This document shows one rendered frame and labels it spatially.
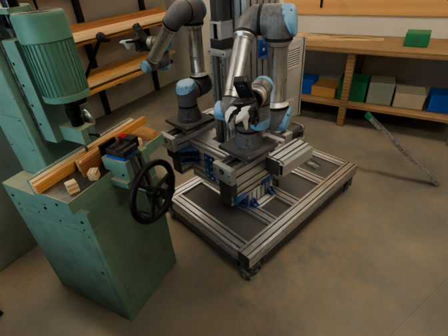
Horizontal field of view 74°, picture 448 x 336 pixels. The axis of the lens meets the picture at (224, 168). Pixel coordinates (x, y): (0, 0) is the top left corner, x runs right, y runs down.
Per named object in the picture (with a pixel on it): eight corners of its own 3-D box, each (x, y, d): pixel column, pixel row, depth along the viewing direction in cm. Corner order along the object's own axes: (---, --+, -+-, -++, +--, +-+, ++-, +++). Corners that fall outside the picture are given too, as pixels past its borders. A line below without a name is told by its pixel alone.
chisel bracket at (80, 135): (87, 148, 128) (80, 131, 123) (65, 143, 134) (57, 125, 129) (99, 140, 133) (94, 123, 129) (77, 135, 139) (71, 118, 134)
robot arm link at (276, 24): (262, 122, 153) (264, 1, 122) (292, 125, 148) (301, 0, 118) (256, 133, 144) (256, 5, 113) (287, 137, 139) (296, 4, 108)
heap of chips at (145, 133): (150, 141, 148) (148, 134, 146) (128, 136, 154) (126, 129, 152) (161, 133, 155) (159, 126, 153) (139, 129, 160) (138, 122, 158)
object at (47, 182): (39, 194, 117) (35, 186, 115) (35, 193, 118) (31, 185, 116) (147, 123, 166) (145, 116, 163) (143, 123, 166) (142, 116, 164)
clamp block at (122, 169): (129, 181, 126) (124, 164, 121) (106, 175, 131) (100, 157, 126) (151, 163, 136) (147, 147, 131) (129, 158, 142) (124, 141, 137)
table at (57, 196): (90, 223, 111) (85, 211, 107) (37, 202, 123) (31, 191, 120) (180, 145, 155) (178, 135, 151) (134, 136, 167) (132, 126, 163)
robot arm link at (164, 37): (181, 14, 147) (147, 79, 182) (195, 11, 154) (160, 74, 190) (166, -4, 146) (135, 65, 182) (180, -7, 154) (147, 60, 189)
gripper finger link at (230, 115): (231, 137, 88) (243, 123, 95) (227, 119, 85) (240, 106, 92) (221, 137, 89) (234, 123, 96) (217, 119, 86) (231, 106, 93)
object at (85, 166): (85, 177, 125) (80, 165, 121) (83, 177, 125) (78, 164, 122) (124, 150, 142) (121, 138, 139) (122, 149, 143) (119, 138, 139)
